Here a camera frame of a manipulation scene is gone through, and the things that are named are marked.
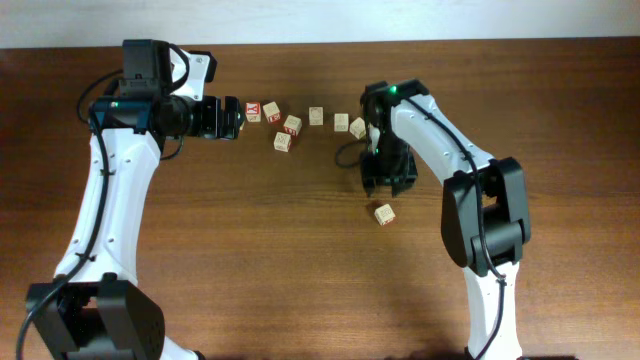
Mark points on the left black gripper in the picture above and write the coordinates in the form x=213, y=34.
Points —
x=209, y=125

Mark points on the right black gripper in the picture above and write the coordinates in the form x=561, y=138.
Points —
x=402, y=177

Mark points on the wooden block green R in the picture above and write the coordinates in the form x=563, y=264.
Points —
x=384, y=214

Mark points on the wooden block number 1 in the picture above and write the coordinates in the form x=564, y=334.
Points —
x=358, y=128

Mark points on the wooden block red I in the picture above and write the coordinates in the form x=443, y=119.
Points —
x=341, y=122

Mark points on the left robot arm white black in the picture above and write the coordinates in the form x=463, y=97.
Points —
x=93, y=308

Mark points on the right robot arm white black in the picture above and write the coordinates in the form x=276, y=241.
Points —
x=485, y=221

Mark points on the red Y wooden block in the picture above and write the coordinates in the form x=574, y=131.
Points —
x=253, y=112

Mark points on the wooden block number 5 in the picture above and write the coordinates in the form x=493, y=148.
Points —
x=272, y=112

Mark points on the wooden block letter M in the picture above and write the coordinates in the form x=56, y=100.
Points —
x=282, y=141

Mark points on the wooden block number 8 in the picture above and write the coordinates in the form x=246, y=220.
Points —
x=292, y=125

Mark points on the wooden block apple A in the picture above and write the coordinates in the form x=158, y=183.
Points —
x=316, y=116

